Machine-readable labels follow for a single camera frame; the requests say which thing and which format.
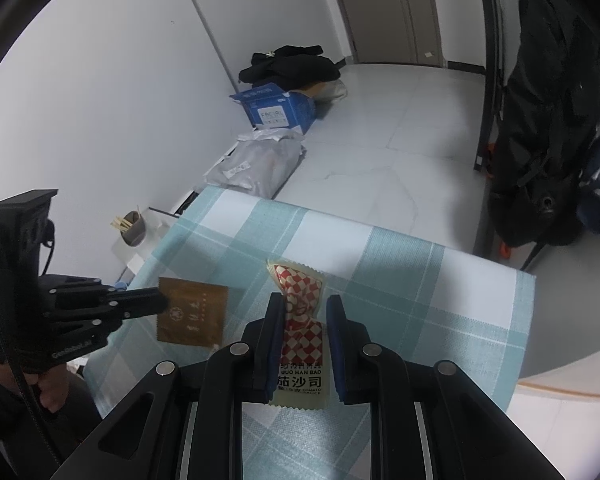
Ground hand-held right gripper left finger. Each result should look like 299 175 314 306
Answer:
50 292 287 480

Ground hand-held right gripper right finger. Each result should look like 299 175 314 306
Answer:
326 294 566 480

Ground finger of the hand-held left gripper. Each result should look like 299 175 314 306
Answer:
44 305 168 345
44 275 170 309

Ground brown square packet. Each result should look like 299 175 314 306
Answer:
156 277 230 349

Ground red checkered sauce packet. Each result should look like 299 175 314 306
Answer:
265 258 327 408

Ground person's left forearm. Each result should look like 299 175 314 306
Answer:
0 355 104 480

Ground person's left hand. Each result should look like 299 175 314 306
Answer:
0 354 82 414

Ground grey and white cup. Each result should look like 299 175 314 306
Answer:
122 212 147 249

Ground bundle of wooden chopsticks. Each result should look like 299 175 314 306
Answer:
110 204 141 234

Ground checked teal tablecloth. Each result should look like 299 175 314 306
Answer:
82 186 537 480

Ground grey plastic mailer bag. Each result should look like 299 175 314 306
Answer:
202 137 306 200

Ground white plastic bag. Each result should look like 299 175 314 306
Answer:
236 127 301 144

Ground blue cardboard box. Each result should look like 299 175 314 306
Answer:
229 82 317 135

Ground brown cardboard box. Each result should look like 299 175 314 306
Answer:
300 79 349 109

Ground black clothes pile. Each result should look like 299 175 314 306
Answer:
238 44 342 92

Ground black jacket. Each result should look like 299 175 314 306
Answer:
487 0 600 246

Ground black framed glass door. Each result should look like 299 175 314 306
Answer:
472 0 506 171

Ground grey entrance door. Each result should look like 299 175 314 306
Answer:
325 0 444 67

